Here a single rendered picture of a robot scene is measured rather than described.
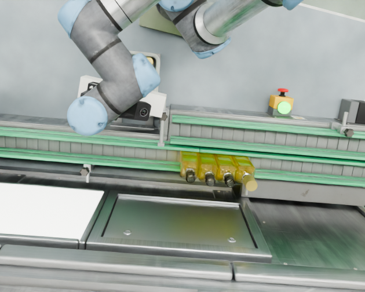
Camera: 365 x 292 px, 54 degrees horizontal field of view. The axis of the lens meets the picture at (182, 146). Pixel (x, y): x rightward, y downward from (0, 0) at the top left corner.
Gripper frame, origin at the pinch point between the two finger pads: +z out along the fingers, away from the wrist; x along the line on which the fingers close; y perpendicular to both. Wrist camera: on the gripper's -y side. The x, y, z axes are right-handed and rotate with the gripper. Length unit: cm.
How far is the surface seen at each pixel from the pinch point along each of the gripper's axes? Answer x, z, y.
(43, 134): 20.8, 14.6, 24.8
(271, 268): 28, -27, -46
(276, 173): 17, 17, -56
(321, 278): 26, -30, -57
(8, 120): 21, 23, 40
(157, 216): 31.8, -5.1, -17.5
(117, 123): 15.6, 31.7, 3.4
